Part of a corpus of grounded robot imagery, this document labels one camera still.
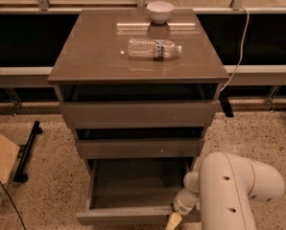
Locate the white ceramic bowl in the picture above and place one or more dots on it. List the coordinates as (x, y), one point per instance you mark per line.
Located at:
(160, 12)

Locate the metal window railing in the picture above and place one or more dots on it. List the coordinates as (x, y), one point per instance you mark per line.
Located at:
(11, 77)

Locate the grey drawer cabinet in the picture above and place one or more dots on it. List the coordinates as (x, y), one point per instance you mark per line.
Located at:
(94, 67)

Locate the black metal stand bar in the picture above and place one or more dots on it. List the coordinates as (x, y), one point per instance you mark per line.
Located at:
(24, 153)

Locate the grey top drawer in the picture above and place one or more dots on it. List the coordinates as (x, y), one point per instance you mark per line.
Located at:
(133, 115)

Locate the grey bottom drawer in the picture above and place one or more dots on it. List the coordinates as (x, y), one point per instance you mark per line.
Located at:
(133, 191)

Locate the grey middle drawer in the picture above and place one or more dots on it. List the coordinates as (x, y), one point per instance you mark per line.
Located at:
(139, 148)

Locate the cardboard box left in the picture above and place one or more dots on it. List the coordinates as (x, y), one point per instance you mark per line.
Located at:
(0, 166)

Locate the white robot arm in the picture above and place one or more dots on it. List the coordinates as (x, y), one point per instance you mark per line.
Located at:
(223, 187)

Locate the clear plastic water bottle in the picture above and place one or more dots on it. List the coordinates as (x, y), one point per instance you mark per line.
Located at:
(155, 49)

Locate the grey drawer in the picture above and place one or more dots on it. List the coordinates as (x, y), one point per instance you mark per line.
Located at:
(139, 148)
(133, 191)
(133, 115)

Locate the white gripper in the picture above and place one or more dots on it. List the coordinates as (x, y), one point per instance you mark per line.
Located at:
(182, 204)

